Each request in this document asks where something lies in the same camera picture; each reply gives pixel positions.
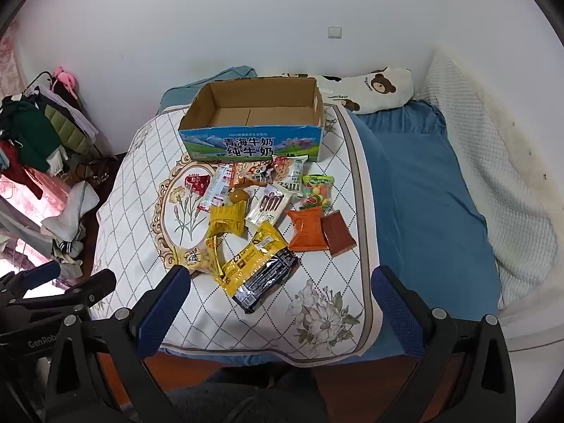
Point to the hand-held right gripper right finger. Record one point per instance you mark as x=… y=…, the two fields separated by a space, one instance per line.
x=396 y=313

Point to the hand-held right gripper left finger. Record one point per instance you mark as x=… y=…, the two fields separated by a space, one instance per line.
x=163 y=313

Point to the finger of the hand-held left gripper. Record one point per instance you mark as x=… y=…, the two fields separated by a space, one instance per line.
x=42 y=271
x=88 y=288

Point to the pale yellow nut packet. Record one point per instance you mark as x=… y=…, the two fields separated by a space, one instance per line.
x=196 y=255

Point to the reddish brown snack packet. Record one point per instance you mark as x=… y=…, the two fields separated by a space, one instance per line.
x=337 y=234

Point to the yellow and black snack packet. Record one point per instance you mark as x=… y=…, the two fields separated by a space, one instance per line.
x=251 y=257

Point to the orange snack packet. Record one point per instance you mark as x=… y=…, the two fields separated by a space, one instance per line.
x=308 y=229

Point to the red and white snack packet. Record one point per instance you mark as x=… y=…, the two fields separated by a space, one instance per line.
x=216 y=189

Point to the white chocolate stick packet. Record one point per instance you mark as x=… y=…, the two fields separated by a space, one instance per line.
x=268 y=205

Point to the oat cookie packet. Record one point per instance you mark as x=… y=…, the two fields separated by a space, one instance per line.
x=288 y=169

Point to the cardboard box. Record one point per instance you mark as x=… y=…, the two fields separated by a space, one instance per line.
x=251 y=145

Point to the white clothes pile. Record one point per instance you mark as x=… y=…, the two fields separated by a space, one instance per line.
x=70 y=220

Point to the red garment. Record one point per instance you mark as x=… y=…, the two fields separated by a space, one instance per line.
x=17 y=172

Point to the blue bed sheet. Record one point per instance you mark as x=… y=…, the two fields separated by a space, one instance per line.
x=418 y=207

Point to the red spotted snack packet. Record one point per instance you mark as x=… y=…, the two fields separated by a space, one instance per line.
x=196 y=183

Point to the dark green jacket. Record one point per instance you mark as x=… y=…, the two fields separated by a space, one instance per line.
x=26 y=136

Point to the small brown snack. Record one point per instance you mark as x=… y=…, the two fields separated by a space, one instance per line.
x=240 y=195

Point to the green candy packet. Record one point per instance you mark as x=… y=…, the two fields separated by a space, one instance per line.
x=318 y=191

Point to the olive quilted vest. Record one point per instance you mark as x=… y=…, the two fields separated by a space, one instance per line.
x=66 y=125

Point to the white textured blanket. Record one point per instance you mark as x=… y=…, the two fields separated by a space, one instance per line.
x=484 y=172

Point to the brown cartoon snack packet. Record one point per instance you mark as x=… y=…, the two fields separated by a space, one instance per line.
x=251 y=171

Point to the black clothes rack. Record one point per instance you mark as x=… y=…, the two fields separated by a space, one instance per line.
x=37 y=79

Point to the bear print pillow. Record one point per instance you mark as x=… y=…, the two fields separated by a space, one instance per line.
x=379 y=97

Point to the pink curtain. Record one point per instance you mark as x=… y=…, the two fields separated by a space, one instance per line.
x=6 y=53

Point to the light blue cloth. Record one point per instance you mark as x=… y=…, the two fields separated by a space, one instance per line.
x=233 y=74

